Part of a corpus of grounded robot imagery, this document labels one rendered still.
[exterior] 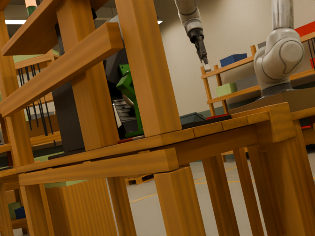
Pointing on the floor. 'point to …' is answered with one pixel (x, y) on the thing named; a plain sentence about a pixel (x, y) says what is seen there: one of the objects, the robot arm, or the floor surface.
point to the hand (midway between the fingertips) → (206, 65)
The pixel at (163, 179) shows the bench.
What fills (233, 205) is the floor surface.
